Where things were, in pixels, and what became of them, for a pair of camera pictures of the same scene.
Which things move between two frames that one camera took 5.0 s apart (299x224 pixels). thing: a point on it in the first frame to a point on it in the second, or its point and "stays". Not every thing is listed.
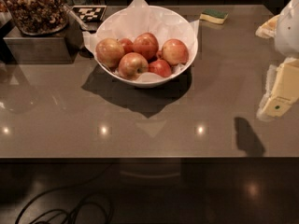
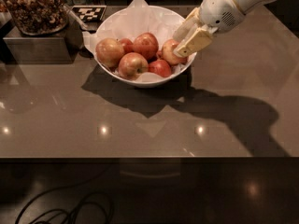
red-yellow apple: [175, 51] stays
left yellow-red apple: [108, 51] stays
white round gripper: [289, 32] to [219, 11]
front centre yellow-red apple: [131, 64] stays
